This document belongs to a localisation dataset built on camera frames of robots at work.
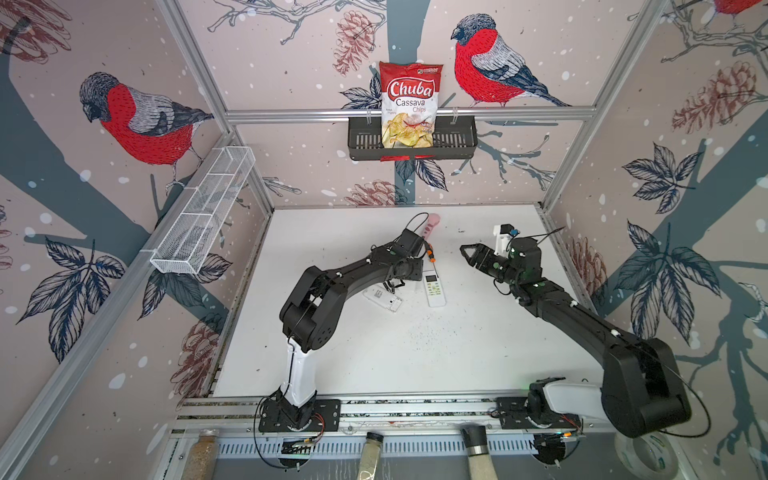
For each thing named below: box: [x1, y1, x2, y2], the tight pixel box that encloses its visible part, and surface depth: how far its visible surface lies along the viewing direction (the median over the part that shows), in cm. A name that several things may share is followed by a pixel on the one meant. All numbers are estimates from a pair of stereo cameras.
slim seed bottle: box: [357, 432, 384, 480], surface depth 67 cm
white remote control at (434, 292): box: [423, 270, 447, 307], surface depth 97 cm
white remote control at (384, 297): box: [362, 284, 403, 312], surface depth 97 cm
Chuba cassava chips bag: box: [379, 61, 443, 149], surface depth 86 cm
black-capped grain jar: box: [460, 425, 497, 480], surface depth 67 cm
